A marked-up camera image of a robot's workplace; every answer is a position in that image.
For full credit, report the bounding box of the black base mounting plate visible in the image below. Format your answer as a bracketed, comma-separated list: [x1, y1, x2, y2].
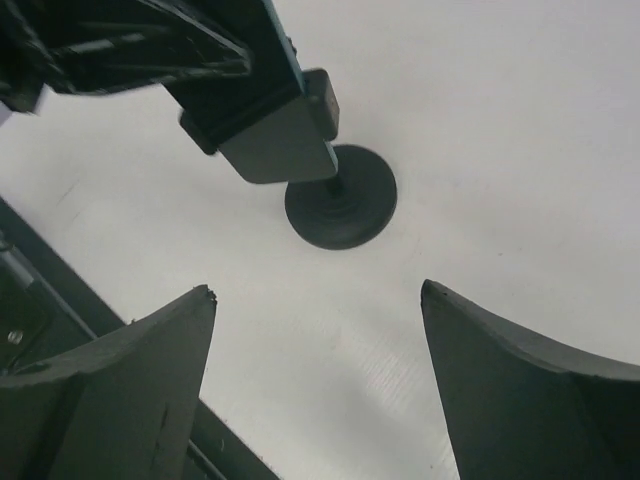
[1, 204, 273, 479]

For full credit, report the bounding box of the black round-base phone holder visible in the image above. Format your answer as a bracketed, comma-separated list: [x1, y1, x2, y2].
[178, 68, 399, 250]

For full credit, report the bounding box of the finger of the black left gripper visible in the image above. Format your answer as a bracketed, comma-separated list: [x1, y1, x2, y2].
[1, 1, 252, 95]

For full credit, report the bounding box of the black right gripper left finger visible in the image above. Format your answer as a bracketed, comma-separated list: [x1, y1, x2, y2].
[1, 285, 216, 479]

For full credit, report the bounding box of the teal smartphone black screen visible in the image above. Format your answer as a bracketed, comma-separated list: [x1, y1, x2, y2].
[164, 0, 341, 185]

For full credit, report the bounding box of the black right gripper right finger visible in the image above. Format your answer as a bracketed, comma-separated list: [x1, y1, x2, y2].
[421, 280, 639, 479]

